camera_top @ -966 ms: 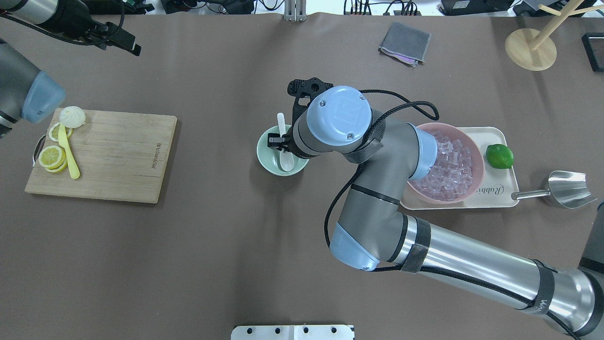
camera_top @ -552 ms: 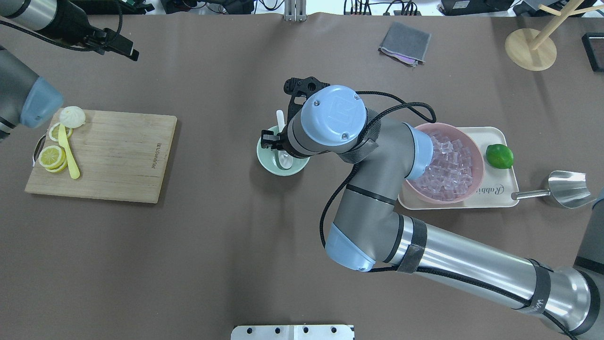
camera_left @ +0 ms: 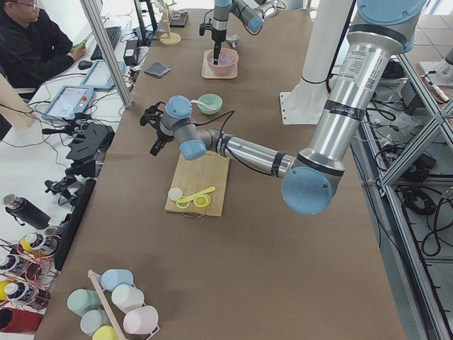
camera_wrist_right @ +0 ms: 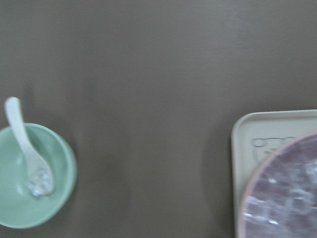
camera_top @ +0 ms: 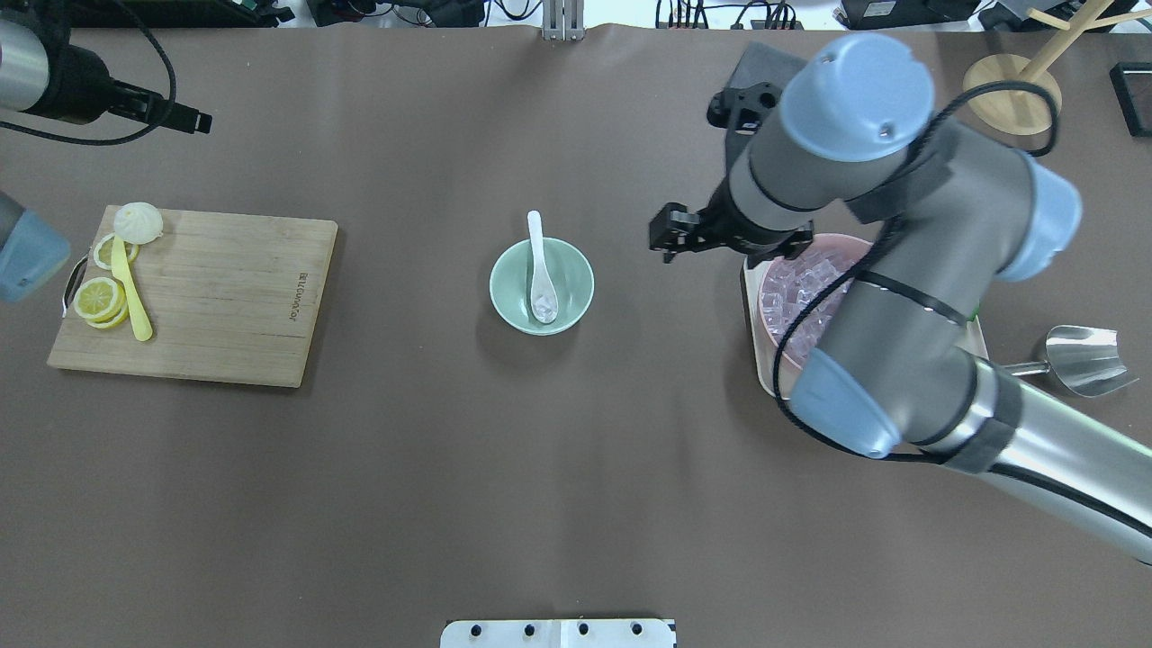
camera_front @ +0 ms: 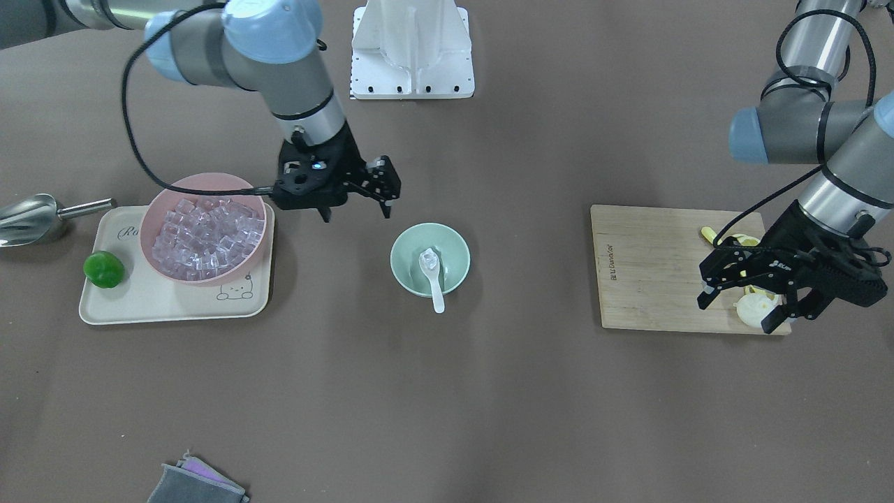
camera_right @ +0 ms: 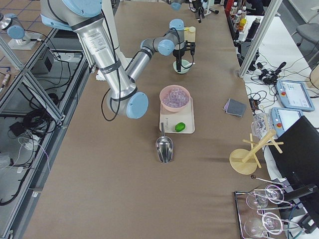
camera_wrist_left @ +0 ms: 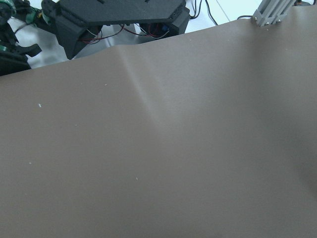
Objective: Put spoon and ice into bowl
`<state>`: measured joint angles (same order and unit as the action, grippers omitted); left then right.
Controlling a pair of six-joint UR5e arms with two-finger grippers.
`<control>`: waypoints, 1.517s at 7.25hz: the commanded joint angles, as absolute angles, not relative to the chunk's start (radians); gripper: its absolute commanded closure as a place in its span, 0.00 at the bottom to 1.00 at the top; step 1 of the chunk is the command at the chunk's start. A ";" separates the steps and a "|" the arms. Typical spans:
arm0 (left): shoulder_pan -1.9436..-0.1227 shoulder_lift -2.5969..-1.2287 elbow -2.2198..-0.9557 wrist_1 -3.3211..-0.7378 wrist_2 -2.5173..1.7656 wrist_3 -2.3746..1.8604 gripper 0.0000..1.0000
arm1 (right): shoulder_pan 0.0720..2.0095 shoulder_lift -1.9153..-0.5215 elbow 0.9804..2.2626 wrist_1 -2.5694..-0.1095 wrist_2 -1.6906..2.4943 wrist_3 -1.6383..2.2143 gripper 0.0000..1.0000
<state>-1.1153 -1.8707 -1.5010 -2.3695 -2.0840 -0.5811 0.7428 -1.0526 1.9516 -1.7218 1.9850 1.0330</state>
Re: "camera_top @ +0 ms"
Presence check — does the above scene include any white steamed bun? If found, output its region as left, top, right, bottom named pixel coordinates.
left=112, top=202, right=165, bottom=246

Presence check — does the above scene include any ice cube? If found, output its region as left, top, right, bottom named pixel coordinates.
left=532, top=294, right=558, bottom=324

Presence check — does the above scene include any wooden mug tree stand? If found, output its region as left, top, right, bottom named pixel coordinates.
left=962, top=1, right=1151, bottom=136

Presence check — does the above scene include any bamboo cutting board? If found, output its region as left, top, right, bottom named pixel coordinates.
left=47, top=209, right=338, bottom=387

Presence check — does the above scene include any metal ice scoop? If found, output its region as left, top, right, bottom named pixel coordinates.
left=1003, top=324, right=1139, bottom=398

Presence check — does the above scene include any green ceramic bowl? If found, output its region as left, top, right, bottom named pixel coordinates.
left=488, top=238, right=594, bottom=337

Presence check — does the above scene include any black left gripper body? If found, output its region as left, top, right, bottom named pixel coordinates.
left=36, top=44, right=172, bottom=126

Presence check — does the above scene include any pink bowl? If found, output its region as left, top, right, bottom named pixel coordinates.
left=753, top=234, right=871, bottom=372

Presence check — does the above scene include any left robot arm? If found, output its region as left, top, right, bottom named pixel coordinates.
left=1, top=1, right=212, bottom=302

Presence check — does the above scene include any stacked lemon slice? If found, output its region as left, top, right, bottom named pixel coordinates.
left=84, top=304, right=131, bottom=329
left=71, top=276, right=126, bottom=323

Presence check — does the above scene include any clear ice cubes pile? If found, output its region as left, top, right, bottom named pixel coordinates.
left=760, top=248, right=857, bottom=363

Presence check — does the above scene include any white bracket with bolts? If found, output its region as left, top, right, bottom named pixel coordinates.
left=439, top=616, right=679, bottom=647

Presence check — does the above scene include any yellow plastic knife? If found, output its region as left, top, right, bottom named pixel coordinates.
left=109, top=234, right=156, bottom=342

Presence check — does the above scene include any white ceramic spoon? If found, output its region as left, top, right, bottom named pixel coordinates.
left=526, top=210, right=559, bottom=324

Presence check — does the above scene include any lemon slice near bun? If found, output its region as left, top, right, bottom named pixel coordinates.
left=92, top=233, right=141, bottom=271

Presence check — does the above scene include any bottom stacked lemon slice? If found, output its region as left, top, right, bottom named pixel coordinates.
left=84, top=304, right=131, bottom=329

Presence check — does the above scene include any dark wooden tray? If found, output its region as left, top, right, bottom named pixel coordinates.
left=1111, top=62, right=1151, bottom=137

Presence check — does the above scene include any grey folded cloth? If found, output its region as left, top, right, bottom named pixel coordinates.
left=725, top=42, right=809, bottom=90

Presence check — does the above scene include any cream serving tray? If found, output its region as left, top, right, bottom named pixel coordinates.
left=741, top=257, right=990, bottom=395

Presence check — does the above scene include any top stacked lemon slice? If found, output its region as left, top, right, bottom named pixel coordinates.
left=71, top=276, right=126, bottom=323

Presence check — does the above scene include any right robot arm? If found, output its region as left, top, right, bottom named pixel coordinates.
left=647, top=33, right=1149, bottom=563

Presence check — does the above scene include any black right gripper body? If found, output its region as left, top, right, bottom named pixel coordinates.
left=694, top=83, right=814, bottom=264

